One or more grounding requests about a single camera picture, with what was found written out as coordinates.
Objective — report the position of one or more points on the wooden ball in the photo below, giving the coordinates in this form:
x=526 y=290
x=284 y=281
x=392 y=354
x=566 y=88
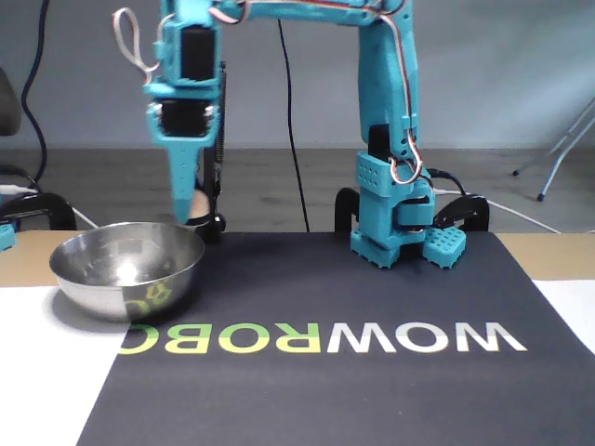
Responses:
x=201 y=204

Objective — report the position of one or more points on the metal bowl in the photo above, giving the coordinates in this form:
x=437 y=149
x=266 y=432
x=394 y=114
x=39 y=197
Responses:
x=125 y=269

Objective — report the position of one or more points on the teal plastic block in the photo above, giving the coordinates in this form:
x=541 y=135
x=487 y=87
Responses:
x=5 y=238

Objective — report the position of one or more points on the black table clamp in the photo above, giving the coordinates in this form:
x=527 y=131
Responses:
x=46 y=204
x=344 y=209
x=469 y=209

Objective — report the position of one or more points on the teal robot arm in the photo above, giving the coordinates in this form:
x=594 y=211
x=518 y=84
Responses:
x=386 y=69

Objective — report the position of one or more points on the black chair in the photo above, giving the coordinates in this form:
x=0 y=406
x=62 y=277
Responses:
x=7 y=107

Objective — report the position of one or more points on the black WOWROBO mat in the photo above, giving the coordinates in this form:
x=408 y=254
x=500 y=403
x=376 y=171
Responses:
x=325 y=395

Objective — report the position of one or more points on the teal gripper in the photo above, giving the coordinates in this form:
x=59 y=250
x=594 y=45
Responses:
x=182 y=120

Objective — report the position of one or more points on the white folding stand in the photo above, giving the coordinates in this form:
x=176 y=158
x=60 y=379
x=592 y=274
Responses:
x=563 y=148

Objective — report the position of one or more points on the black camera stand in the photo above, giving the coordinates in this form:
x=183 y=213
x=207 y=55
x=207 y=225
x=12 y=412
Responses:
x=216 y=232

